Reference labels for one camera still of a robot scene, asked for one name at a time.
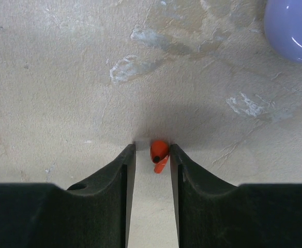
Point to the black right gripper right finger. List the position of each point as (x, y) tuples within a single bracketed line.
[(211, 212)]

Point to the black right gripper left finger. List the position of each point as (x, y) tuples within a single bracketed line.
[(94, 212)]

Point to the purple earbud charging case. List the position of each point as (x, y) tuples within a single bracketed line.
[(283, 28)]

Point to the orange earbud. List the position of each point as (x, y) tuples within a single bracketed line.
[(159, 153)]

